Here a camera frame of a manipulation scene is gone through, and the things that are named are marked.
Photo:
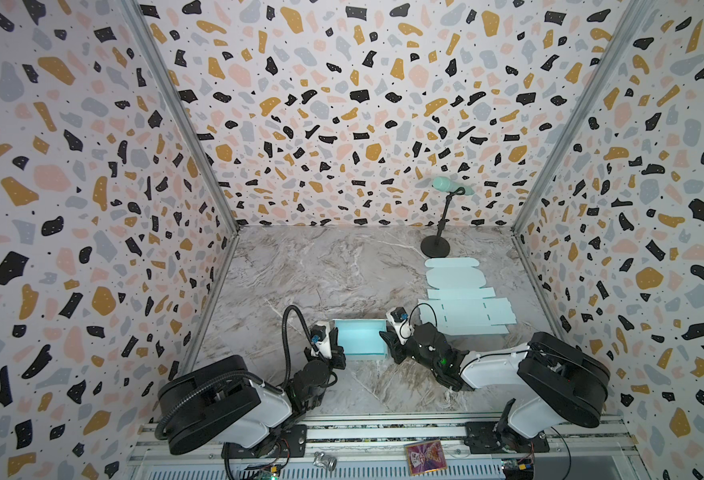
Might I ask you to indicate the circuit board left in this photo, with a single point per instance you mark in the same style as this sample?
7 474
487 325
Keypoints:
271 471

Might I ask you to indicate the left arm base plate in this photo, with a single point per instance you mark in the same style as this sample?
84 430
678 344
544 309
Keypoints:
280 443

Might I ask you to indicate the small metal clip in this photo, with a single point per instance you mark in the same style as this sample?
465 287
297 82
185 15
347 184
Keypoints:
325 461

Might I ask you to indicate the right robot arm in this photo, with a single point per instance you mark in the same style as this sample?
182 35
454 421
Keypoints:
563 384

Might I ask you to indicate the circuit board right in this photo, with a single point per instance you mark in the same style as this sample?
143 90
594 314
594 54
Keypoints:
519 468

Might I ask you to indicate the circuit board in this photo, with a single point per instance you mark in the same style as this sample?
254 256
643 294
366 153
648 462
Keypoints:
519 468
271 471

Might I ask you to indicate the aluminium mounting rail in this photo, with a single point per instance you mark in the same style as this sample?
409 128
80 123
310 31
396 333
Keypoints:
373 447

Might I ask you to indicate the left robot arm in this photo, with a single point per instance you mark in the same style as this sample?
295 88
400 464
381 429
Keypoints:
224 401

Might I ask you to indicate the black microphone stand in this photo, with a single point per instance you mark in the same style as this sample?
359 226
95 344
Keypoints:
436 246

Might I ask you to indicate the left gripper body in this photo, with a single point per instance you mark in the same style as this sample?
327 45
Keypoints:
322 363

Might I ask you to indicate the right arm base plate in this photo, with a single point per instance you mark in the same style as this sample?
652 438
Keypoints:
483 437

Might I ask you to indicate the colourful square card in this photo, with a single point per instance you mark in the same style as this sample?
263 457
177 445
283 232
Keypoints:
425 457

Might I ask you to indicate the mint green microphone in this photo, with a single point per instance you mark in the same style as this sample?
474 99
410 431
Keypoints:
446 185

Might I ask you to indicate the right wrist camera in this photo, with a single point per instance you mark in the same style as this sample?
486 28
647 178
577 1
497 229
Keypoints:
400 323

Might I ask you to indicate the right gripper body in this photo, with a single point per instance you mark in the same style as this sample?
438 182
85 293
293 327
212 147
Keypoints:
399 343

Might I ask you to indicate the mint paper box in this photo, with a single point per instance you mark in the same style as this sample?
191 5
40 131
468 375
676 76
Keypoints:
360 338
464 302

